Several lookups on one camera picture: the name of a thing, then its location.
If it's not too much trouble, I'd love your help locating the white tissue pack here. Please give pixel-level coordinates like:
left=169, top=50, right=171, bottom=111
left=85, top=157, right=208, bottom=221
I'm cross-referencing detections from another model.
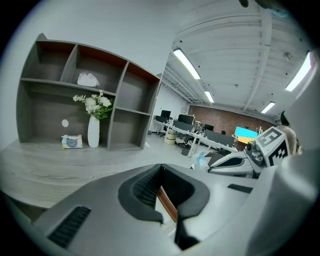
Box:
left=76, top=70, right=101, bottom=89

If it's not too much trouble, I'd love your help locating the white flower bouquet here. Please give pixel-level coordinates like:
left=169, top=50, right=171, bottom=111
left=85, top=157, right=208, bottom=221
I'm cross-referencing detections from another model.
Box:
left=72, top=89, right=115, bottom=121

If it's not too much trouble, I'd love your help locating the white paper sheet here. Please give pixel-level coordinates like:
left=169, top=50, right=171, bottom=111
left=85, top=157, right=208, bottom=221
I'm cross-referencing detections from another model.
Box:
left=190, top=150, right=210, bottom=170

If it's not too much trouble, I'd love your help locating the bright display screen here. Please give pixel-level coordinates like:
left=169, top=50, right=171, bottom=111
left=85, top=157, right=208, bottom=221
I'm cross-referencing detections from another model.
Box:
left=234, top=125, right=259, bottom=145

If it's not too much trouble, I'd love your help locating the long white office desk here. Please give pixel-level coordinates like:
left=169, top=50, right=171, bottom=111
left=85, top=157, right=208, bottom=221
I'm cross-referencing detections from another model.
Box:
left=151, top=116, right=239, bottom=159

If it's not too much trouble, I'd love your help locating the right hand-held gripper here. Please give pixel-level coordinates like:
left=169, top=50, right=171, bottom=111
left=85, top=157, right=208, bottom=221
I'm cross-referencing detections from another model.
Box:
left=207, top=125, right=291, bottom=178

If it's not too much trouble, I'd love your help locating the white vase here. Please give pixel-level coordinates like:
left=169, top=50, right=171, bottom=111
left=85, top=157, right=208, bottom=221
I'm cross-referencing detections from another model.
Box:
left=87, top=115, right=101, bottom=149

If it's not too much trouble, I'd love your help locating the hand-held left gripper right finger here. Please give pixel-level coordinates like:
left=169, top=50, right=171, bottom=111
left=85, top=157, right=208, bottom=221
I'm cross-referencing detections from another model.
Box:
left=159, top=163, right=260, bottom=251

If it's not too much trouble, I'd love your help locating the grey wooden desk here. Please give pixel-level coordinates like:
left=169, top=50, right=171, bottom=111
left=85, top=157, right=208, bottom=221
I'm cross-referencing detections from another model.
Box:
left=0, top=138, right=209, bottom=210

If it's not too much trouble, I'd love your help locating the grey wooden shelf unit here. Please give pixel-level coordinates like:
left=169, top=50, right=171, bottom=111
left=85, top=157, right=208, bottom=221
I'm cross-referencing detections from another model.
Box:
left=15, top=32, right=162, bottom=152

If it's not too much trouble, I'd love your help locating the grey wooden drawer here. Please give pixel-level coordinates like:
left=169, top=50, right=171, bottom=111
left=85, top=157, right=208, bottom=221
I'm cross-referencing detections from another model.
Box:
left=155, top=185, right=179, bottom=224

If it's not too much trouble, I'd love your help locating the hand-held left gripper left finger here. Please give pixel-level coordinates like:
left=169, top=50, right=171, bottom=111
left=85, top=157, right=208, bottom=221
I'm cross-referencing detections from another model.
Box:
left=33, top=163, right=181, bottom=256

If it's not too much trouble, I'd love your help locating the patterned tissue box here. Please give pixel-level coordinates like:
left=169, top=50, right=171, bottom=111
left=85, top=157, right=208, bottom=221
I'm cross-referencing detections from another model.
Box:
left=60, top=134, right=84, bottom=150

